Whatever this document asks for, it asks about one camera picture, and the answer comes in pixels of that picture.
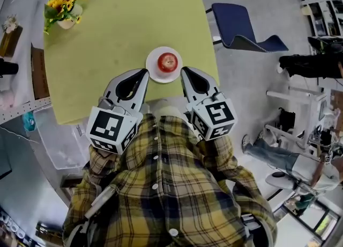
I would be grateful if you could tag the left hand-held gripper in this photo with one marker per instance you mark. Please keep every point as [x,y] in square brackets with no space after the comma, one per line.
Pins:
[107,125]

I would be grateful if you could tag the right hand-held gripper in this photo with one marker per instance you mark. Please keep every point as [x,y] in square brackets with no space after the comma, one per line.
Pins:
[218,113]

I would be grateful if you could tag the white round plate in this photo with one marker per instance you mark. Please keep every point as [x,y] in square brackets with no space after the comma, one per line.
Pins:
[154,74]

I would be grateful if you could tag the red apple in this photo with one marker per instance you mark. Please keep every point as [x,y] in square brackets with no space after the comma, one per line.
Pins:
[167,62]

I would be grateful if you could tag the person's left forearm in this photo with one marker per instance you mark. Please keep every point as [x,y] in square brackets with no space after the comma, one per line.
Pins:
[103,160]

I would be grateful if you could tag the person's right forearm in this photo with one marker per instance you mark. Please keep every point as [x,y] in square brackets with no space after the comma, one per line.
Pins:
[227,165]

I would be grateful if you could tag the person's light trousers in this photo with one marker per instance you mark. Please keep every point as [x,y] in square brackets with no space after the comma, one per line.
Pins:
[168,112]

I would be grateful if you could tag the yellow-green tablecloth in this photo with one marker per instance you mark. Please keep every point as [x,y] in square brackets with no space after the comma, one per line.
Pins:
[120,26]

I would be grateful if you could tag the dark blue chair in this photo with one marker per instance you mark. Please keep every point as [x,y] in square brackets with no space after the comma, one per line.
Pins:
[233,23]

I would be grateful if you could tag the clear plastic storage box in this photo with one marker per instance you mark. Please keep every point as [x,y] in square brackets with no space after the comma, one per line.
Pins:
[59,144]

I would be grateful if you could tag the brown cardboard box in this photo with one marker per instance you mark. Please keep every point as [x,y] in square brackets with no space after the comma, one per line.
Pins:
[40,71]

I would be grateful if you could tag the black bag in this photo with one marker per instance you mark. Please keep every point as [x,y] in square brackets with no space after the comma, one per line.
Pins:
[286,120]

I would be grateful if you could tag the teal packet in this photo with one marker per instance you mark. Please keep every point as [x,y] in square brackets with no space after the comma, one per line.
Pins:
[29,121]

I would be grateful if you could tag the yellow plaid shirt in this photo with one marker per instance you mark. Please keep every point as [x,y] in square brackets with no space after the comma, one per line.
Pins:
[166,187]

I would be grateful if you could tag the sunflower bunch in white pot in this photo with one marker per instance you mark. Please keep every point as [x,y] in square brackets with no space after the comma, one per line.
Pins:
[64,2]

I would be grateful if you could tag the black cup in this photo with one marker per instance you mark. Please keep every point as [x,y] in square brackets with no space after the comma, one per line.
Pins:
[8,67]

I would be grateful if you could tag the brown wooden box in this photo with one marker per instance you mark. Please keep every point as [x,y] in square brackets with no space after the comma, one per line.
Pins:
[10,42]

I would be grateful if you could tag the grey desk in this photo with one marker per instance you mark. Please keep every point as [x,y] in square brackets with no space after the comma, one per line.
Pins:
[26,173]

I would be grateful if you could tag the white flower bunch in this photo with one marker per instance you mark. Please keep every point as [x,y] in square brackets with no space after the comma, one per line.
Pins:
[10,25]

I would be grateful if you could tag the cluttered storage shelf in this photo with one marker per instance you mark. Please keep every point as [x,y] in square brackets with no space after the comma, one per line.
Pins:
[16,230]

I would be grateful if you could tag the white metal frame table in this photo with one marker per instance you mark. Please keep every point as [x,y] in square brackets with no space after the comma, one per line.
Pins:
[292,94]

